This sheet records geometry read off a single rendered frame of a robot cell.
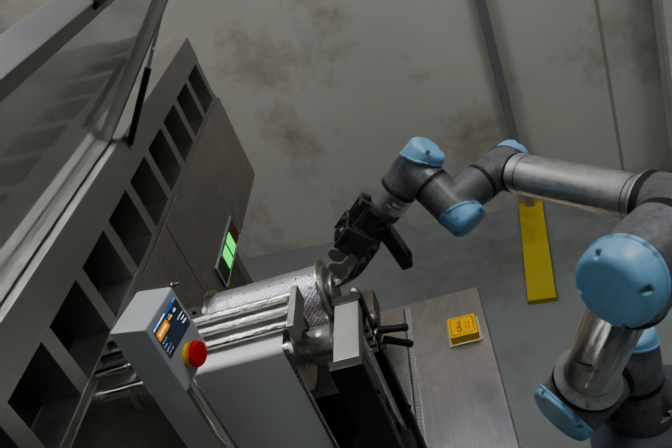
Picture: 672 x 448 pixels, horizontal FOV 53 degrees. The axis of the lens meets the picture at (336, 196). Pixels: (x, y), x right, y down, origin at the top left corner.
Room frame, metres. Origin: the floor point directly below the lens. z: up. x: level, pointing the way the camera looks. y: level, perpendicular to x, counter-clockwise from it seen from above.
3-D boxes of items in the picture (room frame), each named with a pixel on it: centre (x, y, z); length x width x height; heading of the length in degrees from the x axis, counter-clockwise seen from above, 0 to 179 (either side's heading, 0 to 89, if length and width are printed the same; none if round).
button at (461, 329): (1.28, -0.17, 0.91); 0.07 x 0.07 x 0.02; 78
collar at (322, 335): (0.92, 0.13, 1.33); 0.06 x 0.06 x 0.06; 78
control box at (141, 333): (0.64, 0.24, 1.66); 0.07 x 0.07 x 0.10; 65
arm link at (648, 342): (0.89, -0.39, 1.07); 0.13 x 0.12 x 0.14; 114
